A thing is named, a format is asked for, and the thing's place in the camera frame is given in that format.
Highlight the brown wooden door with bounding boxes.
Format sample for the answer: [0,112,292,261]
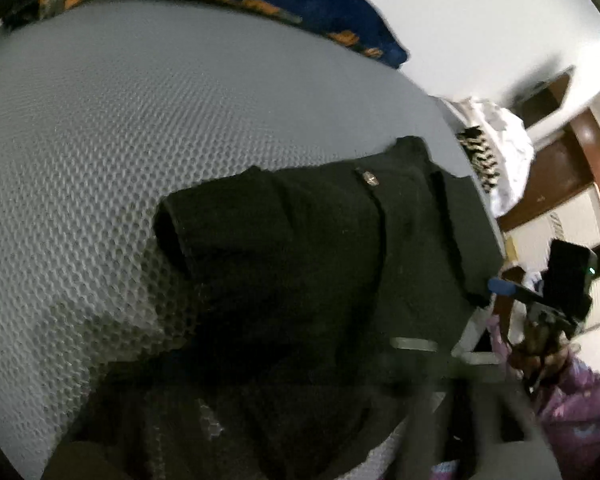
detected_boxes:
[498,110,600,231]

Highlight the black white striped knit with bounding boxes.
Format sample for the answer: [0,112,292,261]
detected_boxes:
[456,127,501,194]

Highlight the grey textured mattress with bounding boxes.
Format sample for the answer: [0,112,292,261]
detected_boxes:
[0,0,471,479]

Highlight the white dotted cloth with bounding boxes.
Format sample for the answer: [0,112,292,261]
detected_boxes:
[438,98,535,219]

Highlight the white wardrobe doors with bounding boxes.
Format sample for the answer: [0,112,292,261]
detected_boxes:
[504,184,600,330]

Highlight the person right hand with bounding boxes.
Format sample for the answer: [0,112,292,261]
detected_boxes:
[508,321,570,388]

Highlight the wall mounted dark shelf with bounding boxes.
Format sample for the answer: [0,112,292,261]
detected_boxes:
[512,66,574,129]

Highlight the black pants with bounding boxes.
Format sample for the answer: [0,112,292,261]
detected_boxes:
[44,136,503,479]

